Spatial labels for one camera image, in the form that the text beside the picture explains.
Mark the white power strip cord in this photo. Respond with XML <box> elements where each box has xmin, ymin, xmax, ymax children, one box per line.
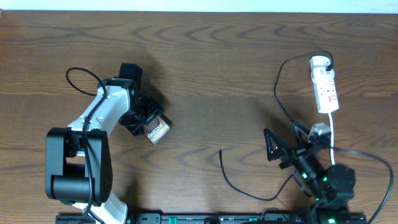
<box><xmin>327</xmin><ymin>112</ymin><xmax>336</xmax><ymax>166</ymax></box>

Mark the white charger plug adapter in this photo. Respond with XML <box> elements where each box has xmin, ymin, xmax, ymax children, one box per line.
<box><xmin>310</xmin><ymin>55</ymin><xmax>331</xmax><ymax>70</ymax></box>

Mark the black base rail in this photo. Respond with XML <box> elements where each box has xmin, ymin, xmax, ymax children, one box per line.
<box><xmin>55</xmin><ymin>212</ymin><xmax>367</xmax><ymax>224</ymax></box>

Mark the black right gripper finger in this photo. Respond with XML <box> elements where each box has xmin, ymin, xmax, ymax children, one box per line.
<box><xmin>291</xmin><ymin>120</ymin><xmax>310</xmax><ymax>137</ymax></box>
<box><xmin>264</xmin><ymin>128</ymin><xmax>292</xmax><ymax>161</ymax></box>

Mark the black charging cable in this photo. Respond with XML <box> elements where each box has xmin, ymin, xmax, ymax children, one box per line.
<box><xmin>218</xmin><ymin>50</ymin><xmax>335</xmax><ymax>202</ymax></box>

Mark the white power strip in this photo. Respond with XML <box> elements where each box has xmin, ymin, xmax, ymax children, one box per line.
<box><xmin>311</xmin><ymin>67</ymin><xmax>339</xmax><ymax>114</ymax></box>

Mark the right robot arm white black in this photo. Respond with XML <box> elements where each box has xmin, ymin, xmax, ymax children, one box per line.
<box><xmin>264</xmin><ymin>121</ymin><xmax>356</xmax><ymax>209</ymax></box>

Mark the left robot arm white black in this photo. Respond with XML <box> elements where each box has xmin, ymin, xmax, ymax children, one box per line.
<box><xmin>45</xmin><ymin>78</ymin><xmax>170</xmax><ymax>223</ymax></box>

